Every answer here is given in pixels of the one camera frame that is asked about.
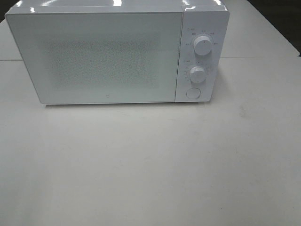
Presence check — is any round white door button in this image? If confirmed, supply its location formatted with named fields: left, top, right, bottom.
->
left=186, top=88, right=201, bottom=99

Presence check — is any white microwave knob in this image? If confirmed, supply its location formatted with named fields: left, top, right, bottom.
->
left=188, top=66, right=206, bottom=83
left=192, top=34, right=213, bottom=56

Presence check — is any white microwave door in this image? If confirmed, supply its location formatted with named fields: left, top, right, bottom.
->
left=7, top=13, right=182, bottom=104

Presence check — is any white microwave oven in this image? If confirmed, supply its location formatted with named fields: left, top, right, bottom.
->
left=5, top=0, right=230, bottom=105

